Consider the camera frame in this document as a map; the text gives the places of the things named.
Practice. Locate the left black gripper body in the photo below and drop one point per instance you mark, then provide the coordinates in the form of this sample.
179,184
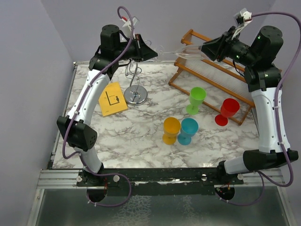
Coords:
130,52

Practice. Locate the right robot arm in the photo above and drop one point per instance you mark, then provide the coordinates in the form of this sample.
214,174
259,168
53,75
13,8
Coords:
273,149

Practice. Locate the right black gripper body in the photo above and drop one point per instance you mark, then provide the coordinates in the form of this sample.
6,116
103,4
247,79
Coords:
235,50

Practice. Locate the yellow plastic wine glass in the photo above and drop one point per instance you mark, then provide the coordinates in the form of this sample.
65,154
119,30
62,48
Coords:
171,128

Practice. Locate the wooden shelf rack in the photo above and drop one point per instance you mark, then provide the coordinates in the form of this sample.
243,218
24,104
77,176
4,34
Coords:
232,77

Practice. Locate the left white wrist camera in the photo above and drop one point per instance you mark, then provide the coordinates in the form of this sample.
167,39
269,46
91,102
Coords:
126,27

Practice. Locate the green plastic wine glass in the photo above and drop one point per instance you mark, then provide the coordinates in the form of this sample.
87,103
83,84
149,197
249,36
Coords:
196,98

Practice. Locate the clear wine glass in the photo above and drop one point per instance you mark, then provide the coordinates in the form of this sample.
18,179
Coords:
189,52

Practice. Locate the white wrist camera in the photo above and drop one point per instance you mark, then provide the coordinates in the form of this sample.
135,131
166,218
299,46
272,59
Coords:
126,27
243,18

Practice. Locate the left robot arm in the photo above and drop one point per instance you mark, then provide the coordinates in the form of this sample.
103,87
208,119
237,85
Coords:
74,127

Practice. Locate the yellow book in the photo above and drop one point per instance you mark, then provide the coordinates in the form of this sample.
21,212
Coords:
112,100

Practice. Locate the red plastic wine glass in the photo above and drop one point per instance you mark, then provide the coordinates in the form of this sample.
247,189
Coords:
229,108

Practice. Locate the blue plastic wine glass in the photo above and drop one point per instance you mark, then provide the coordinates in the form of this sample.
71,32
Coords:
189,127

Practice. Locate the chrome wine glass rack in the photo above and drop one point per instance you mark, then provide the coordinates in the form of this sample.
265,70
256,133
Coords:
135,94

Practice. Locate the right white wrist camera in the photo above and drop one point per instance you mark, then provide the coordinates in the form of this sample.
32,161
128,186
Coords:
243,18

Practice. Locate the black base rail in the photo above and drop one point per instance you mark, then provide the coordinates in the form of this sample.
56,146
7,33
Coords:
156,181

